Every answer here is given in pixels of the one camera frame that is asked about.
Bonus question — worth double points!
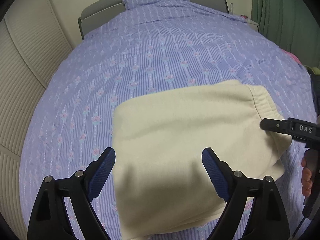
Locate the clear plastic bottle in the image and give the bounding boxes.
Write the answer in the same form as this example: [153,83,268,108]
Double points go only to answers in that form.
[229,3,234,15]

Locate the cream white pants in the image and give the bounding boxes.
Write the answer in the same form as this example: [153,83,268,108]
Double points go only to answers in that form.
[112,80,291,239]

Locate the white nightstand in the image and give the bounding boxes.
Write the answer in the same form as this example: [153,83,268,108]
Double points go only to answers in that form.
[241,15,259,31]

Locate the white louvered wardrobe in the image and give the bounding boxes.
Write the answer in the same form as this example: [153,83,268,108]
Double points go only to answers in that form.
[1,0,72,238]

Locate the olive green garment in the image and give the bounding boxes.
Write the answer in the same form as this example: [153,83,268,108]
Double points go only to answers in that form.
[304,65,320,75]

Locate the pink garment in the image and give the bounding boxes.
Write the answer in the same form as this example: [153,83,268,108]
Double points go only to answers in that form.
[283,49,303,66]

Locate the green curtain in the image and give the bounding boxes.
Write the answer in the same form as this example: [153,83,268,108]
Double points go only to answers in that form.
[251,0,319,68]

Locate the person right hand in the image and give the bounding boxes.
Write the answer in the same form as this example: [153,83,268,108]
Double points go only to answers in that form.
[302,157,312,197]

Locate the purple floral duvet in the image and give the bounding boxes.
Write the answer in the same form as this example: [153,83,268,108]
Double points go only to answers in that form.
[20,0,316,239]

